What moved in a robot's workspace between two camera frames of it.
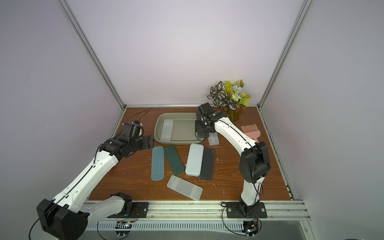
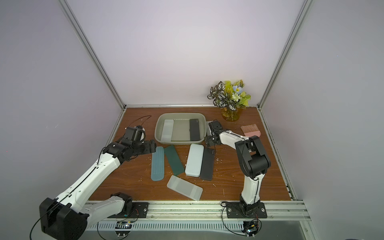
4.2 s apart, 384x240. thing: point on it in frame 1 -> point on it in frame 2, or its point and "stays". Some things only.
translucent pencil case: [166, 132] stays
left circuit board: [123, 228] stays
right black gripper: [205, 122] -> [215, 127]
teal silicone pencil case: [157, 170] stays
